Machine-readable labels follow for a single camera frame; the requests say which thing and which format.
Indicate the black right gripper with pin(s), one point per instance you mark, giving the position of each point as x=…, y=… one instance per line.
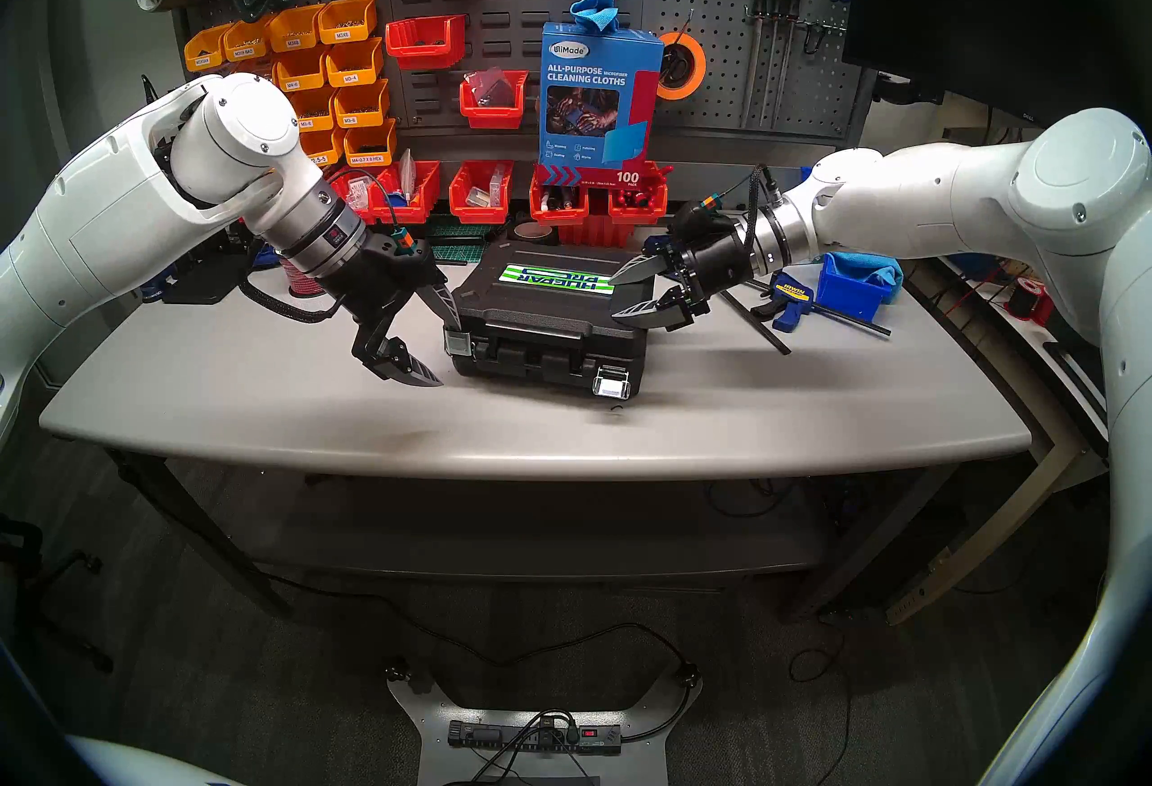
x=715, y=262

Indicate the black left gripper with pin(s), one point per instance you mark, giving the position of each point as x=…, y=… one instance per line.
x=378, y=298

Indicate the black plastic tool box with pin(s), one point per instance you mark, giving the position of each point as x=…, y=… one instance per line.
x=549, y=325

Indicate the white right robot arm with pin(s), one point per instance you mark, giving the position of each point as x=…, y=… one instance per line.
x=945, y=199

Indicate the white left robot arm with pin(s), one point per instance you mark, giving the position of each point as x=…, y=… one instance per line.
x=108, y=226

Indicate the red plastic parts bin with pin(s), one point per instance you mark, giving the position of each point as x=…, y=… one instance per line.
x=589, y=233
x=477, y=215
x=423, y=55
x=355, y=204
x=490, y=118
x=418, y=213
x=558, y=215
x=639, y=213

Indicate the blue black bar clamp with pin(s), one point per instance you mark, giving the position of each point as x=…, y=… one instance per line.
x=765, y=330

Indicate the blue yellow bar clamp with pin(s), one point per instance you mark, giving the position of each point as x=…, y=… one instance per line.
x=790, y=294

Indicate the dark brown tape roll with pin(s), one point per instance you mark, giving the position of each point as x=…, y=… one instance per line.
x=531, y=231

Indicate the orange parts bin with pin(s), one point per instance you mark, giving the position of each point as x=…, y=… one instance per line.
x=354, y=77
x=328, y=156
x=369, y=158
x=315, y=118
x=346, y=33
x=301, y=82
x=297, y=42
x=360, y=118
x=209, y=60
x=247, y=53

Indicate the blue plastic bin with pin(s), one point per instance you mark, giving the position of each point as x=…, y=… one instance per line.
x=846, y=298

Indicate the blue cleaning cloths carton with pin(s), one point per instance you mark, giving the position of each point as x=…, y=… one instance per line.
x=589, y=105

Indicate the blue microfiber cloth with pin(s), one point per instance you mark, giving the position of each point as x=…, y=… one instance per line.
x=594, y=6
x=868, y=267

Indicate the black metal stand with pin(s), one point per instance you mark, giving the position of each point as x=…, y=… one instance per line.
x=207, y=271

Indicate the orange tape roll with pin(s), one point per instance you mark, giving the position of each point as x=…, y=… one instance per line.
x=697, y=69

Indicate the black screwdriver holder rack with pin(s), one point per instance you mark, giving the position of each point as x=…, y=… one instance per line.
x=823, y=26

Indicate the side table with wooden legs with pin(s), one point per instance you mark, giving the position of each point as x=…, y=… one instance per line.
x=963, y=546

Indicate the black power strip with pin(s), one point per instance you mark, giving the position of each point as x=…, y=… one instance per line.
x=513, y=736

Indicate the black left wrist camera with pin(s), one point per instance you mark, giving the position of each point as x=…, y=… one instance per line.
x=416, y=260

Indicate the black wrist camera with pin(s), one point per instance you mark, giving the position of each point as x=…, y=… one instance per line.
x=416, y=260
x=702, y=222

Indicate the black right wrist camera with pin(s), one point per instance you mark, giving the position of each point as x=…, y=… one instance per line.
x=702, y=222

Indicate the dark workbench frame with shelf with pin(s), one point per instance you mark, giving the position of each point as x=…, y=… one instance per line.
x=531, y=550

